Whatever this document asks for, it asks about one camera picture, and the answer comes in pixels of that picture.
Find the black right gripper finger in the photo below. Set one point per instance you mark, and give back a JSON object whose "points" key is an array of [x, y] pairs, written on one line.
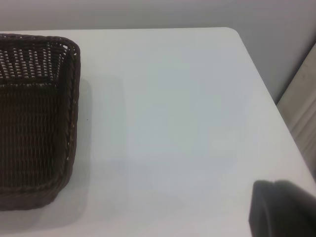
{"points": [[286, 212]]}

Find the dark brown wicker basket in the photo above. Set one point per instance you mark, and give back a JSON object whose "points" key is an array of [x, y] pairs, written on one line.
{"points": [[29, 135]]}

